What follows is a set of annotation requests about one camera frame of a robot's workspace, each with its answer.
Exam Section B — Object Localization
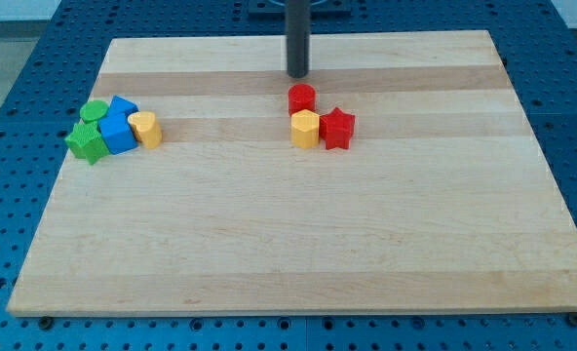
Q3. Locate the yellow heart block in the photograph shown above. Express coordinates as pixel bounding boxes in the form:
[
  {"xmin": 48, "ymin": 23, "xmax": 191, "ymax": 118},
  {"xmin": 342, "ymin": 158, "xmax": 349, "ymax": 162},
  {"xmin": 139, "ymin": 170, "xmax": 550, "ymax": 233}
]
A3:
[{"xmin": 127, "ymin": 111, "xmax": 163, "ymax": 149}]

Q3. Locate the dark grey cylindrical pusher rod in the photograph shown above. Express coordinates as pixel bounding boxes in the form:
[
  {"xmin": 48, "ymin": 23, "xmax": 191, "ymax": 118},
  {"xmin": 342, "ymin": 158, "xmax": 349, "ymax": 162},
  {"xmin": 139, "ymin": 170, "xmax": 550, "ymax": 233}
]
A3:
[{"xmin": 285, "ymin": 0, "xmax": 310, "ymax": 79}]

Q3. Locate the blue cube block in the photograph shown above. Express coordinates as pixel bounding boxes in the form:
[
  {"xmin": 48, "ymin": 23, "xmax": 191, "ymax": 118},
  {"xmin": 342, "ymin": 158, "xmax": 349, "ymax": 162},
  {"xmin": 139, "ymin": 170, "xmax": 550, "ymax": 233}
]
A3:
[{"xmin": 98, "ymin": 113, "xmax": 137, "ymax": 154}]

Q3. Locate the green star block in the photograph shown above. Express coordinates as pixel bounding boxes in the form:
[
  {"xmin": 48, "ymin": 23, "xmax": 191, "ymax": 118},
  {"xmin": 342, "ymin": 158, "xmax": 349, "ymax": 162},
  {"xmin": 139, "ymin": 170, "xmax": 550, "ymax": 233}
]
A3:
[{"xmin": 64, "ymin": 123, "xmax": 110, "ymax": 165}]

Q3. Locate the blue triangular block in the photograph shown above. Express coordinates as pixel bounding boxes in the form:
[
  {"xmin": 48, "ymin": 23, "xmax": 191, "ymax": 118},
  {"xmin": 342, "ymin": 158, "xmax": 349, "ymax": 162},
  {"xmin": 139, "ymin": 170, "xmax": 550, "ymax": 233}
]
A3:
[{"xmin": 107, "ymin": 96, "xmax": 138, "ymax": 116}]

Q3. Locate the red cylinder block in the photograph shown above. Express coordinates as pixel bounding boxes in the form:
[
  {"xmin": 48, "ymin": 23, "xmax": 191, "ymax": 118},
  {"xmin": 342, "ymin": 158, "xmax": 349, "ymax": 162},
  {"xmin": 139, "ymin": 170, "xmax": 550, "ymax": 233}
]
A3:
[{"xmin": 288, "ymin": 83, "xmax": 316, "ymax": 115}]

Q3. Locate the green cylinder block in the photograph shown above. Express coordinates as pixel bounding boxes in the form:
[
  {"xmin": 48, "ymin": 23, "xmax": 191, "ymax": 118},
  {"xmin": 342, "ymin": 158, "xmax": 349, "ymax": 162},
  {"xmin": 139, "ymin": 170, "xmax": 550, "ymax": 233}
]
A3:
[{"xmin": 79, "ymin": 99, "xmax": 109, "ymax": 124}]

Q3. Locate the yellow hexagon block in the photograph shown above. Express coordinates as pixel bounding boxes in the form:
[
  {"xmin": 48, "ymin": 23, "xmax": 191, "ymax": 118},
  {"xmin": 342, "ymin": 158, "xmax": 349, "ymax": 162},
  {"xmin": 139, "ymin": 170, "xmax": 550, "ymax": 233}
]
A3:
[{"xmin": 290, "ymin": 109, "xmax": 320, "ymax": 149}]

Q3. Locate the light wooden board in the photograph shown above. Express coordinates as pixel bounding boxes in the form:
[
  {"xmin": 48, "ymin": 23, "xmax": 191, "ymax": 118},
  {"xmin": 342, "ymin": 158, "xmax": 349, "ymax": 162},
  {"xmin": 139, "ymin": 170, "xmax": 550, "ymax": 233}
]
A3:
[{"xmin": 8, "ymin": 30, "xmax": 577, "ymax": 317}]

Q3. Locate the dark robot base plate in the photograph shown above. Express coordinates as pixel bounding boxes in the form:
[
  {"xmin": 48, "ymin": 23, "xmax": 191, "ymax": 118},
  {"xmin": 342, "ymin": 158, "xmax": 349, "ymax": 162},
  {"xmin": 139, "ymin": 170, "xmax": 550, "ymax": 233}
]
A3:
[{"xmin": 247, "ymin": 0, "xmax": 351, "ymax": 19}]

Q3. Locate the red star block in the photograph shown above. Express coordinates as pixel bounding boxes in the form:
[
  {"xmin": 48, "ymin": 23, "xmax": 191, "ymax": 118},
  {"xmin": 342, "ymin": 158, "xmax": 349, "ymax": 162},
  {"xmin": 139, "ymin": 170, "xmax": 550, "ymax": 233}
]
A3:
[{"xmin": 319, "ymin": 107, "xmax": 356, "ymax": 149}]

